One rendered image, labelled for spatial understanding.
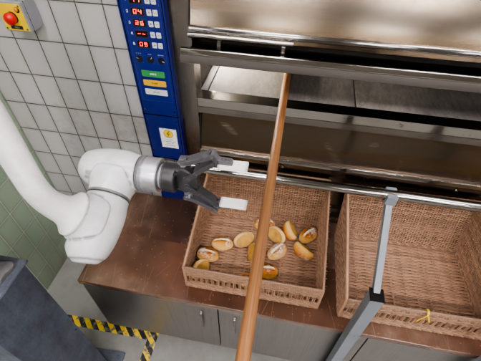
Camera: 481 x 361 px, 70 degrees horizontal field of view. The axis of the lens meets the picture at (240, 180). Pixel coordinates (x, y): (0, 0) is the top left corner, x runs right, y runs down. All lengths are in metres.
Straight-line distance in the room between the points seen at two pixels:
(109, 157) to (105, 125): 0.79
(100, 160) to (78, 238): 0.19
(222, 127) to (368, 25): 0.66
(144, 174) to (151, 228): 0.87
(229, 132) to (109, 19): 0.60
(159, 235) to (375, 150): 1.02
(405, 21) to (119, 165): 0.91
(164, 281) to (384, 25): 1.24
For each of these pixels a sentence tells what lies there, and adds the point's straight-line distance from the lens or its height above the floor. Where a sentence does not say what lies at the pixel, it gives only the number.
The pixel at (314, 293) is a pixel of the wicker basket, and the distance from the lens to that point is 1.38.
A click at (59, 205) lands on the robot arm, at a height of 1.37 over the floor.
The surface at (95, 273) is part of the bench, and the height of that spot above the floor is 0.58.
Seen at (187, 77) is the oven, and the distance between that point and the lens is 1.35.
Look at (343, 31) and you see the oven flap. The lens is 1.18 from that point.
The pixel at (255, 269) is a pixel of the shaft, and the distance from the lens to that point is 0.82.
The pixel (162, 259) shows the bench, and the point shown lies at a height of 0.58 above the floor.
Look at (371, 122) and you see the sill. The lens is 1.38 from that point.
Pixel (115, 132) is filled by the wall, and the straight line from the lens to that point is 1.67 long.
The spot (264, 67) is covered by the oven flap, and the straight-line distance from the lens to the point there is 1.10.
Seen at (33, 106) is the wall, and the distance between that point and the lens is 1.82.
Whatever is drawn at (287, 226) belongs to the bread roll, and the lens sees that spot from 1.59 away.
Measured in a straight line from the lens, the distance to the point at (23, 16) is 1.47.
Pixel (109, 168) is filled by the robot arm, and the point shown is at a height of 1.35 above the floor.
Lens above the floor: 1.92
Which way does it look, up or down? 46 degrees down
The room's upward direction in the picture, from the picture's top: 1 degrees clockwise
